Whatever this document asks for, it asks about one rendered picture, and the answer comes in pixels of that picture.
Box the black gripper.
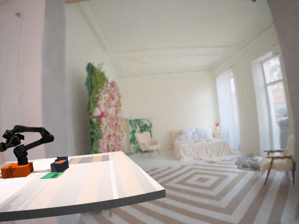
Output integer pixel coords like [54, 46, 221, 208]
[0, 136, 21, 152]

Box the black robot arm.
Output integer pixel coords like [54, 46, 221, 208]
[2, 125, 54, 166]

